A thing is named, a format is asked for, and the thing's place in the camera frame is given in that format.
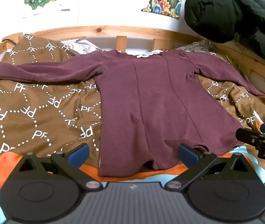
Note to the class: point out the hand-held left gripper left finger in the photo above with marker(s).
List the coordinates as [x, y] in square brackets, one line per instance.
[80, 153]

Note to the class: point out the black padded jacket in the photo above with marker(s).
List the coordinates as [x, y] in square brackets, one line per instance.
[235, 11]

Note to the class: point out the brown printed blanket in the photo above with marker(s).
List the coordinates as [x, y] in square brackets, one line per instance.
[41, 112]

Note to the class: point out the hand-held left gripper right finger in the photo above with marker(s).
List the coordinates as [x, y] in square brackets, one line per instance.
[189, 154]

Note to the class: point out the maroon long-sleeve shirt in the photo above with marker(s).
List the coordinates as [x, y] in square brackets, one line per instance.
[151, 102]

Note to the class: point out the wooden bed frame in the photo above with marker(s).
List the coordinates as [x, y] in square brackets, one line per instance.
[113, 31]

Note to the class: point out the white patterned bedsheet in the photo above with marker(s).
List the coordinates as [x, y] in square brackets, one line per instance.
[83, 45]

